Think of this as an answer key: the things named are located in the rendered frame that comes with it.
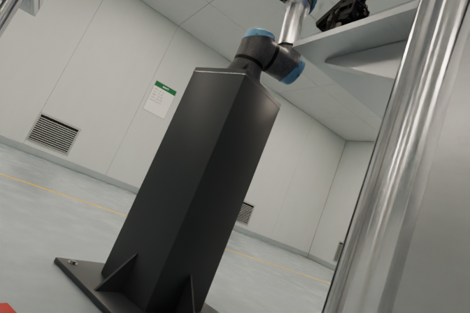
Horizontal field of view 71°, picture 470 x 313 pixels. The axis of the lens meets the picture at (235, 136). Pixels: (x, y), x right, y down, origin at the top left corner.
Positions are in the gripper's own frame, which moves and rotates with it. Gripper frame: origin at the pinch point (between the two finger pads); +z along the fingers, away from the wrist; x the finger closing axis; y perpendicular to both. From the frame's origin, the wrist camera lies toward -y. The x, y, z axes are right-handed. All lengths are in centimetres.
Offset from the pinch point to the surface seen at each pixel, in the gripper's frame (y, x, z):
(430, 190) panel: 46, -13, 42
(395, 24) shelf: 27.8, -8.3, 5.5
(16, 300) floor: -15, -46, 92
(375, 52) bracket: 19.7, -2.5, 7.2
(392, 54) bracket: 24.8, -2.5, 8.8
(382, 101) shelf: 4.9, 23.9, 5.5
